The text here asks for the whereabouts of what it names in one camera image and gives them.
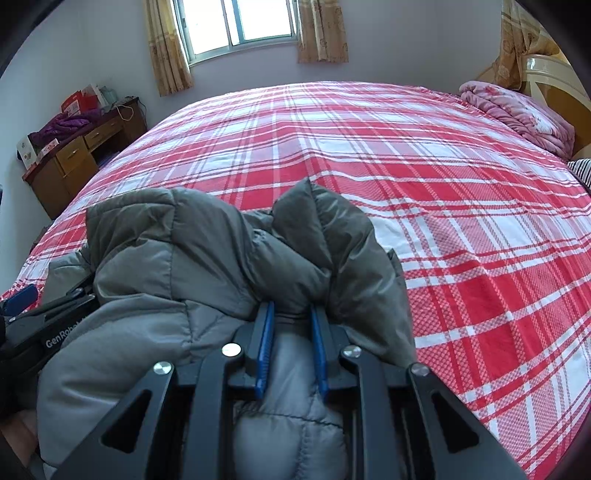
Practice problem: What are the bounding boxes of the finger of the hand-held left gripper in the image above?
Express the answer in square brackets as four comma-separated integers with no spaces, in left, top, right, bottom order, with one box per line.
[0,274,98,324]

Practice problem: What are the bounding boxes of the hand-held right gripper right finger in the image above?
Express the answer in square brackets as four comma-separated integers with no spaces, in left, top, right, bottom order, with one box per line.
[309,302,527,480]

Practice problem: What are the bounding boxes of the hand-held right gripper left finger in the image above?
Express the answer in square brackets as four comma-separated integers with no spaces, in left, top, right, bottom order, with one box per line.
[51,302,278,480]

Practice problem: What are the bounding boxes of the grey puffer jacket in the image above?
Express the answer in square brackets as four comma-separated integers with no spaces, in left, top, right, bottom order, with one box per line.
[37,178,419,480]

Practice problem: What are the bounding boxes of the wooden desk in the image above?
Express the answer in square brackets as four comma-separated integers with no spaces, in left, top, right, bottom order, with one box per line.
[23,97,148,220]

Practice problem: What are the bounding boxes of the white box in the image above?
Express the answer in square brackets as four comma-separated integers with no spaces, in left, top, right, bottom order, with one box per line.
[16,136,38,167]

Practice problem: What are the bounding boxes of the purple cloth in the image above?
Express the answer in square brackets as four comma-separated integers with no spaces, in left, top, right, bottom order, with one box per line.
[28,111,102,146]

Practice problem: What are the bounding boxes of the red plaid bed sheet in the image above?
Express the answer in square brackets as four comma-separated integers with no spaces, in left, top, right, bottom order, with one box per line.
[0,80,591,480]

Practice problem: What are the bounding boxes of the red gift bag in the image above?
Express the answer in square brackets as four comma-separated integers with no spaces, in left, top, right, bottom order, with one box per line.
[61,84,106,116]

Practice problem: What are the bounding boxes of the orange floral curtain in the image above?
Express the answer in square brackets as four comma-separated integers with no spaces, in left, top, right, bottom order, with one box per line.
[144,0,195,97]
[295,0,349,64]

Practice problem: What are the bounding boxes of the pink quilt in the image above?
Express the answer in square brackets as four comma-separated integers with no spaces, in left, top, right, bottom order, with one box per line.
[458,80,575,160]

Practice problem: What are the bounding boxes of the striped pillow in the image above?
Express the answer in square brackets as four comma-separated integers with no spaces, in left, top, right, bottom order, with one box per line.
[567,157,591,192]

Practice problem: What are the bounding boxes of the window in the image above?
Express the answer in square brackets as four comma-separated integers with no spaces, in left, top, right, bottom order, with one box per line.
[173,0,298,65]

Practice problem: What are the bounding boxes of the cream bed headboard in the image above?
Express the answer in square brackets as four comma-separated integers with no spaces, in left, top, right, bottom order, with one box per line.
[522,53,591,158]

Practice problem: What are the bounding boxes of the yellow floral cloth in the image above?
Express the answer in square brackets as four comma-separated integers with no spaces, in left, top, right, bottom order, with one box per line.
[475,0,561,95]

